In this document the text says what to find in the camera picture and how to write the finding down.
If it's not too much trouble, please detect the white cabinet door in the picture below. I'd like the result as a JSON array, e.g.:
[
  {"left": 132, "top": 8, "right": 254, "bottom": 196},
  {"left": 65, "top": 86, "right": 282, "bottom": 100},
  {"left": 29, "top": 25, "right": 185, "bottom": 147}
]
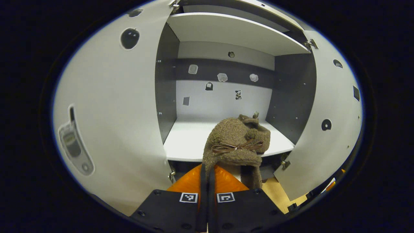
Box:
[
  {"left": 53, "top": 0, "right": 177, "bottom": 216},
  {"left": 273, "top": 30, "right": 363, "bottom": 202}
]

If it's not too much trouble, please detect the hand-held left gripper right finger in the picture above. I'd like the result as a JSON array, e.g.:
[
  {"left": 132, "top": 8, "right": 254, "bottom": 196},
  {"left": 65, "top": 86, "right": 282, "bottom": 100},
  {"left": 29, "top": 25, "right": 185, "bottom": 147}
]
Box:
[{"left": 209, "top": 164, "right": 287, "bottom": 233}]

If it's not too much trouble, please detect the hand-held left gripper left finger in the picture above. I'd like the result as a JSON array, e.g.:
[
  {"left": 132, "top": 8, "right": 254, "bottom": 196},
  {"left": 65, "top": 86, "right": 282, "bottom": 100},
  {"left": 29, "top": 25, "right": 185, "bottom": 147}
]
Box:
[{"left": 129, "top": 163, "right": 209, "bottom": 233}]

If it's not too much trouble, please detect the brown fuzzy shoe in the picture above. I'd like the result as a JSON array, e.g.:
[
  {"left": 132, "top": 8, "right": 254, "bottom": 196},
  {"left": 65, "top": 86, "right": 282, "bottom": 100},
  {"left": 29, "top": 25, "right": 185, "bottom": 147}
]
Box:
[
  {"left": 202, "top": 118, "right": 264, "bottom": 190},
  {"left": 238, "top": 112, "right": 271, "bottom": 153}
]

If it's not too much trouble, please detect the white shoe cabinet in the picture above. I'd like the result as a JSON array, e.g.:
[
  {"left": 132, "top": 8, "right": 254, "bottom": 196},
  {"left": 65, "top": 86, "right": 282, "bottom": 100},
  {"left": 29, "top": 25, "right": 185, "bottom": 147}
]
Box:
[{"left": 155, "top": 0, "right": 317, "bottom": 182}]

